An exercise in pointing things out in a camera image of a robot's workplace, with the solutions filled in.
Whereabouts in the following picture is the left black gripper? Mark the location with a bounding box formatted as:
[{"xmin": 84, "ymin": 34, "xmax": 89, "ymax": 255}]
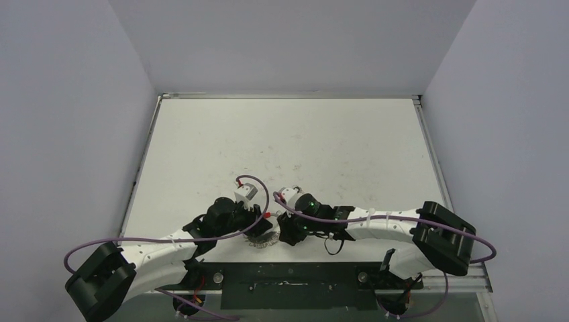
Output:
[{"xmin": 216, "ymin": 198, "xmax": 272, "ymax": 237}]

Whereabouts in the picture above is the metal keyring organizer red handle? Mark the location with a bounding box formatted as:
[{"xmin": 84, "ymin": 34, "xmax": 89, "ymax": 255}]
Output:
[{"xmin": 244, "ymin": 211, "xmax": 280, "ymax": 249}]

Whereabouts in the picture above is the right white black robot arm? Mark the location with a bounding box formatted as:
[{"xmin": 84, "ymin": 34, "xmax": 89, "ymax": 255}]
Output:
[{"xmin": 273, "ymin": 189, "xmax": 476, "ymax": 288}]

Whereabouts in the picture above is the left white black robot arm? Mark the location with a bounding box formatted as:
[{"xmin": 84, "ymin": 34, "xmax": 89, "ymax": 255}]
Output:
[{"xmin": 64, "ymin": 197, "xmax": 273, "ymax": 321}]

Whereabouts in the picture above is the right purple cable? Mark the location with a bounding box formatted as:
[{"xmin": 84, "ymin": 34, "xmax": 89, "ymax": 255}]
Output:
[{"xmin": 272, "ymin": 191, "xmax": 497, "ymax": 321}]

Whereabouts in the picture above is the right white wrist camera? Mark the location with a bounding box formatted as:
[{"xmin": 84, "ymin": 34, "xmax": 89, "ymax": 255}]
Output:
[{"xmin": 278, "ymin": 186, "xmax": 305, "ymax": 208}]

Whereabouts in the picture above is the black mounting base plate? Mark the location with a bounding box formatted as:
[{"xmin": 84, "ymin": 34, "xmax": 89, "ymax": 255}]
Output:
[{"xmin": 165, "ymin": 262, "xmax": 423, "ymax": 311}]

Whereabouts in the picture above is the aluminium frame rail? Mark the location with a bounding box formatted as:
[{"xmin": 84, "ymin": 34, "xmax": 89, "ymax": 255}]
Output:
[{"xmin": 92, "ymin": 261, "xmax": 493, "ymax": 295}]

